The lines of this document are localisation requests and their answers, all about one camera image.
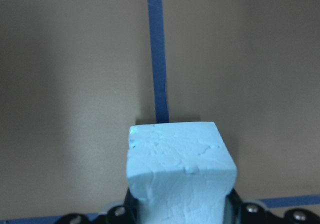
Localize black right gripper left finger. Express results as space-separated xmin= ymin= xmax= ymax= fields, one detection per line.
xmin=123 ymin=188 xmax=138 ymax=224

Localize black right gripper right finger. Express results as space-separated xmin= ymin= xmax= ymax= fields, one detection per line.
xmin=226 ymin=188 xmax=243 ymax=224

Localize light blue foam block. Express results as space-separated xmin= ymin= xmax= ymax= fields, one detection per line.
xmin=126 ymin=121 xmax=237 ymax=224

